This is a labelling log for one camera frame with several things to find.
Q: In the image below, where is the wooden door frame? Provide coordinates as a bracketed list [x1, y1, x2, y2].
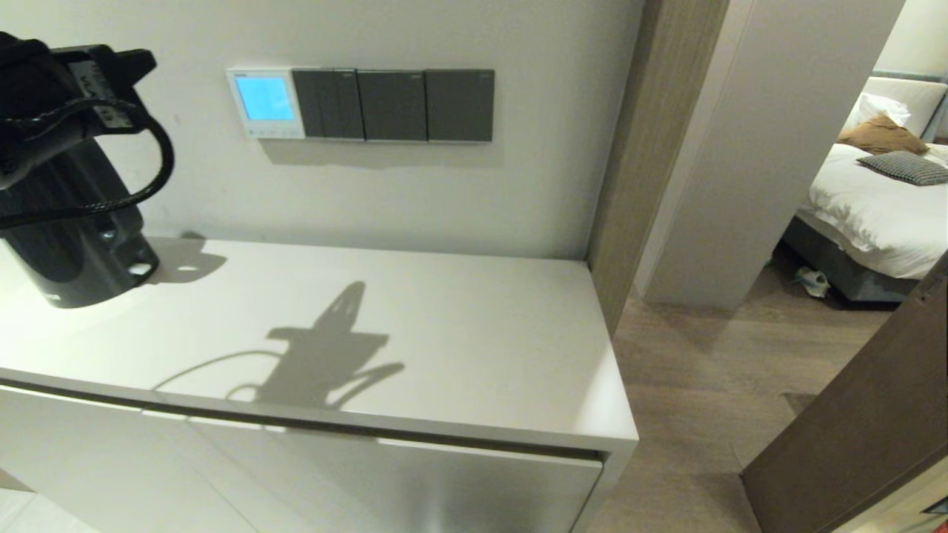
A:
[585, 0, 730, 338]

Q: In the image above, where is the dark grey wall switch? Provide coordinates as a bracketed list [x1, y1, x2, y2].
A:
[358, 70, 430, 142]
[426, 70, 495, 143]

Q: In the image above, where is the white thermostat panel blue screen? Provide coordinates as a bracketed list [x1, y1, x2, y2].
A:
[227, 67, 307, 140]

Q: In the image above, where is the white sideboard cabinet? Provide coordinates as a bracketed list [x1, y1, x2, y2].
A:
[0, 235, 641, 533]

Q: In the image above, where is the dark grey triple rocker switch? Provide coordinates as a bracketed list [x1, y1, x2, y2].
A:
[292, 68, 366, 141]

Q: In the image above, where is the bed with white duvet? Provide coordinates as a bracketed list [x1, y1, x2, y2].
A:
[774, 141, 948, 306]

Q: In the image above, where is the white pillow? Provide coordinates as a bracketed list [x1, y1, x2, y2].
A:
[844, 94, 912, 134]

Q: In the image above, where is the brown wooden room door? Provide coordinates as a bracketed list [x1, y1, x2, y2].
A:
[741, 252, 948, 533]

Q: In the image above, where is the brown pillow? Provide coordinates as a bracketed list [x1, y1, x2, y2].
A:
[837, 115, 930, 158]

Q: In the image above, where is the white cabinet door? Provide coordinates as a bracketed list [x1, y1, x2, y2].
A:
[0, 383, 260, 533]
[144, 409, 602, 533]

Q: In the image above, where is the black electric kettle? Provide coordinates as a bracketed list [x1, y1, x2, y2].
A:
[0, 141, 161, 309]

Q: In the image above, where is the white and teal sneaker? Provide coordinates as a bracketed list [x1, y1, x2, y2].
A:
[795, 266, 831, 300]

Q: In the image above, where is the black looping cable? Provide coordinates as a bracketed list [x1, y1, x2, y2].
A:
[0, 96, 176, 231]

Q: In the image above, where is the checkered grey pillow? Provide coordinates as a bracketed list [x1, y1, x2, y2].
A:
[857, 152, 948, 188]

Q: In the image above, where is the beige padded headboard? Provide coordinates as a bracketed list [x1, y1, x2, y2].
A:
[863, 70, 948, 145]

